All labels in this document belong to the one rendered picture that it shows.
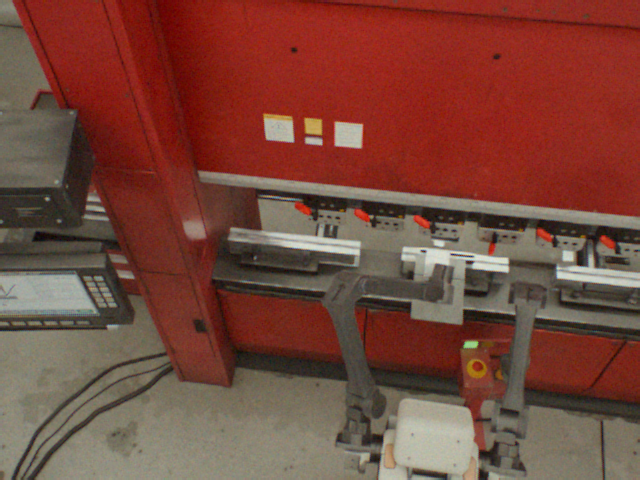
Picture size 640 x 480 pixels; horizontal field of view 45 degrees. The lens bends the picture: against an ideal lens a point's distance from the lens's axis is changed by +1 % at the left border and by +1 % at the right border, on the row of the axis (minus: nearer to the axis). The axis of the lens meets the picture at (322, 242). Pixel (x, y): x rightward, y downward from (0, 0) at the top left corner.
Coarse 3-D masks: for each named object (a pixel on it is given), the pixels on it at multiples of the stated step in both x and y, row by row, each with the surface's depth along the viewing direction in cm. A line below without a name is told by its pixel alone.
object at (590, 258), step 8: (592, 240) 304; (584, 248) 303; (592, 248) 302; (576, 256) 312; (584, 256) 301; (592, 256) 299; (600, 256) 299; (576, 264) 310; (584, 264) 299; (592, 264) 297; (600, 264) 297
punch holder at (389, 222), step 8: (368, 200) 256; (368, 208) 259; (376, 208) 258; (384, 208) 258; (392, 208) 257; (400, 208) 257; (376, 216) 262; (384, 216) 262; (392, 216) 261; (360, 224) 268; (368, 224) 267; (376, 224) 266; (384, 224) 265; (392, 224) 265; (400, 224) 264
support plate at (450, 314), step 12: (420, 264) 282; (456, 264) 281; (420, 276) 279; (456, 276) 279; (456, 288) 276; (456, 300) 273; (420, 312) 271; (432, 312) 271; (444, 312) 271; (456, 312) 271; (456, 324) 269
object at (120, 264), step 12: (36, 96) 328; (48, 96) 330; (36, 108) 327; (48, 108) 326; (96, 192) 303; (96, 204) 310; (84, 216) 317; (96, 216) 316; (108, 252) 343; (120, 252) 342; (120, 264) 352; (120, 276) 358; (132, 276) 356; (132, 288) 371
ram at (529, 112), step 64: (192, 0) 194; (256, 0) 191; (192, 64) 213; (256, 64) 210; (320, 64) 206; (384, 64) 203; (448, 64) 200; (512, 64) 197; (576, 64) 194; (192, 128) 237; (256, 128) 232; (384, 128) 224; (448, 128) 221; (512, 128) 217; (576, 128) 213; (320, 192) 256; (448, 192) 246; (512, 192) 241; (576, 192) 237
